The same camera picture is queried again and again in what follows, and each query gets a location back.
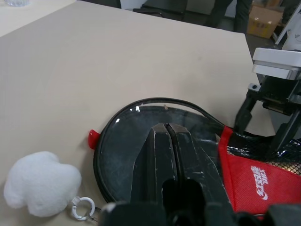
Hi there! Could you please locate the white plastic panel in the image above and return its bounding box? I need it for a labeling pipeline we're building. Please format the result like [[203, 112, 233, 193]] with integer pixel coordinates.
[[274, 0, 301, 51]]

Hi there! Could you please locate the person in dark trousers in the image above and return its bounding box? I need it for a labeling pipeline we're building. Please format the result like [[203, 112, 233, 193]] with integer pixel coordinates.
[[206, 0, 253, 32]]

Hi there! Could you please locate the white plush pompom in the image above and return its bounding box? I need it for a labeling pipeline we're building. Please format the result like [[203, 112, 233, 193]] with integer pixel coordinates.
[[3, 151, 82, 218]]

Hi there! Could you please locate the black and red paddle case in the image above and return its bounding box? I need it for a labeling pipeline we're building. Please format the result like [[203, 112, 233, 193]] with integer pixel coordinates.
[[88, 96, 301, 221]]

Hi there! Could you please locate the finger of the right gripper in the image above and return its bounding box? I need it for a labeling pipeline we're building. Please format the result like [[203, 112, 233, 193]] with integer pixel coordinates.
[[234, 90, 260, 132], [269, 110, 301, 154]]

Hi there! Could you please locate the black office chair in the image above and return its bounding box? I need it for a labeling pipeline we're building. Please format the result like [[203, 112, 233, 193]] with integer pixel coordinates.
[[133, 0, 189, 22]]

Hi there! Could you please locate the white plastic key ring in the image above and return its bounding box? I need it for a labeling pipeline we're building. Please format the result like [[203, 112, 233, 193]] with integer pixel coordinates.
[[70, 196, 96, 221]]

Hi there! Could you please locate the black rubber table tennis paddle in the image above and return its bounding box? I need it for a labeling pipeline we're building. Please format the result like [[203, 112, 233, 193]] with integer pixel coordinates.
[[100, 107, 221, 203]]

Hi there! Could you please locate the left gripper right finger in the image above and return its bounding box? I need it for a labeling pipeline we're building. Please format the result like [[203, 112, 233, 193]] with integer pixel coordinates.
[[167, 123, 233, 205]]

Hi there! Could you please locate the brown cardboard box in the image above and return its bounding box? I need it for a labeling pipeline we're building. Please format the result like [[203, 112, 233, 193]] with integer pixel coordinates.
[[246, 5, 283, 39]]

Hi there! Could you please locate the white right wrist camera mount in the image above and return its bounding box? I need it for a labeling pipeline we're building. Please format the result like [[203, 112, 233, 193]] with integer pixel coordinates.
[[251, 48, 301, 81]]

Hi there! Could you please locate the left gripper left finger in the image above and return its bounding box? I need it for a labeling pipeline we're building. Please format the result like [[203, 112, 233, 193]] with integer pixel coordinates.
[[130, 123, 183, 204]]

